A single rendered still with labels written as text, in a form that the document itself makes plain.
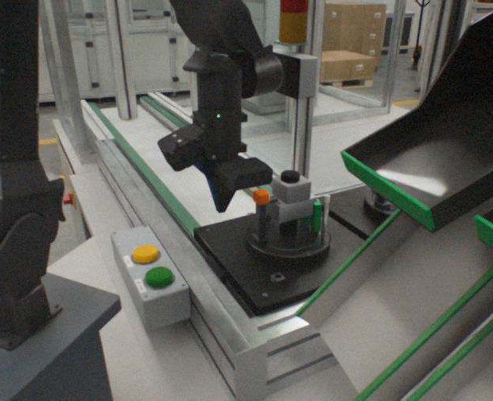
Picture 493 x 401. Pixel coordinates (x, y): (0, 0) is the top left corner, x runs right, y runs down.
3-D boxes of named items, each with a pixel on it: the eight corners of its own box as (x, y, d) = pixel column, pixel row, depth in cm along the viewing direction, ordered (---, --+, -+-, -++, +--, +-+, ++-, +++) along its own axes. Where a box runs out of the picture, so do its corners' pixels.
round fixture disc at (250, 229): (272, 278, 64) (273, 266, 63) (230, 234, 75) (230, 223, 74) (347, 253, 70) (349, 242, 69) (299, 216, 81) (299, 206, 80)
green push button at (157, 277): (150, 296, 63) (149, 284, 62) (142, 281, 66) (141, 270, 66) (176, 287, 65) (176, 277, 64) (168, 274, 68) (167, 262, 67)
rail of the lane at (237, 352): (236, 412, 57) (235, 349, 52) (99, 173, 127) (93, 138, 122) (273, 395, 59) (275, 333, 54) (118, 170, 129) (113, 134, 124)
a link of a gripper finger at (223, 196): (239, 163, 62) (200, 170, 59) (252, 172, 59) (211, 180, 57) (239, 208, 65) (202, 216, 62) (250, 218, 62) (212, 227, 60)
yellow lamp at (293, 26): (288, 43, 77) (289, 13, 74) (273, 40, 81) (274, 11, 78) (312, 41, 79) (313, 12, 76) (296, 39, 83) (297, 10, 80)
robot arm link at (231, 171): (211, 89, 66) (172, 93, 63) (277, 119, 51) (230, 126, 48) (213, 142, 69) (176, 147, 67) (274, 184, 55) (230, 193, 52)
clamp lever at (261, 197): (258, 239, 68) (258, 195, 65) (251, 233, 70) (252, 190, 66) (277, 234, 69) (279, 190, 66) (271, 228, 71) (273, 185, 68)
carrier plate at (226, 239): (258, 320, 59) (259, 307, 58) (193, 237, 78) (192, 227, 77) (392, 270, 69) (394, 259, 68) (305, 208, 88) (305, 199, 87)
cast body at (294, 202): (278, 224, 67) (280, 182, 64) (264, 212, 71) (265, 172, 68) (323, 212, 71) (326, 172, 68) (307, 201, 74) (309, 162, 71)
